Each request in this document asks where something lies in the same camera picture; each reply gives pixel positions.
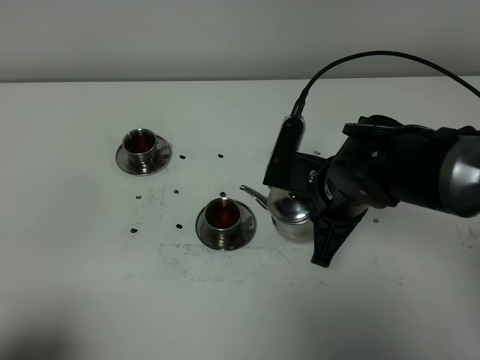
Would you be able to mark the steel saucer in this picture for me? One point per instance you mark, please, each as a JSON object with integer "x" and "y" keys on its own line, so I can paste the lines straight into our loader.
{"x": 131, "y": 164}
{"x": 242, "y": 238}

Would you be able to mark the far steel saucer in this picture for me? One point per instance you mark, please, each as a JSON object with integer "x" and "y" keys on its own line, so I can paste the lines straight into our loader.
{"x": 131, "y": 164}

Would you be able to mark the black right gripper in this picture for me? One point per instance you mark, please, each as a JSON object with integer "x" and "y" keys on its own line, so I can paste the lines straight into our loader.
{"x": 355, "y": 179}

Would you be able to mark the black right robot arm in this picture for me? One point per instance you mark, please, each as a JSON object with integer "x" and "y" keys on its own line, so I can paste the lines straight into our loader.
{"x": 433, "y": 169}

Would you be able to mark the stainless steel teapot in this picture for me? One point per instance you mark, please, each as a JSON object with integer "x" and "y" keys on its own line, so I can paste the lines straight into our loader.
{"x": 290, "y": 213}

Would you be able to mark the near steel saucer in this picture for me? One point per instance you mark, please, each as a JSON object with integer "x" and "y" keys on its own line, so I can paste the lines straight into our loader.
{"x": 242, "y": 238}

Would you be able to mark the near steel teacup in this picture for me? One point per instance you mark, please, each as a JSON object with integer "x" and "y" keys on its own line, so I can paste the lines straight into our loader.
{"x": 223, "y": 217}

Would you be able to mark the steel teacup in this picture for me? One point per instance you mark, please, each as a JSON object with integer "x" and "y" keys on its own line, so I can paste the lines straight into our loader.
{"x": 223, "y": 217}
{"x": 140, "y": 141}

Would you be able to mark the far steel teacup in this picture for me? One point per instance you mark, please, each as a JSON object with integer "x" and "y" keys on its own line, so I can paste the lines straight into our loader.
{"x": 140, "y": 141}

